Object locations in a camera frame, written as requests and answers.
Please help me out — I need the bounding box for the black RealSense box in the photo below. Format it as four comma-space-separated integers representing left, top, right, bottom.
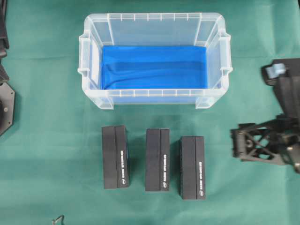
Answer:
180, 136, 206, 200
102, 126, 130, 189
145, 128, 170, 192

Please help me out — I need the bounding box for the small dark wire hook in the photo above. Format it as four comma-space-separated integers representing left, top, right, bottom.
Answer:
52, 215, 64, 225

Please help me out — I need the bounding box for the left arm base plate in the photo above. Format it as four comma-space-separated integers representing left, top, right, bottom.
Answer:
0, 82, 15, 135

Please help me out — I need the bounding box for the green table cloth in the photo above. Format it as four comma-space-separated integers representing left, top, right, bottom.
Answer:
0, 0, 300, 225

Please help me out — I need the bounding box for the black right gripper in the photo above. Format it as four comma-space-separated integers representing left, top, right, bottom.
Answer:
230, 114, 300, 173

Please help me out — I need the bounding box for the blue cloth bin liner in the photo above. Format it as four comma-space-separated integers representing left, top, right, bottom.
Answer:
101, 46, 208, 90

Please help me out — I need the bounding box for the clear plastic storage bin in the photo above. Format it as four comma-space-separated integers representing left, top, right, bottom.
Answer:
78, 12, 233, 109

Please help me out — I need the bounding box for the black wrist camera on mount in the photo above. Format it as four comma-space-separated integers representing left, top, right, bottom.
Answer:
261, 58, 300, 118

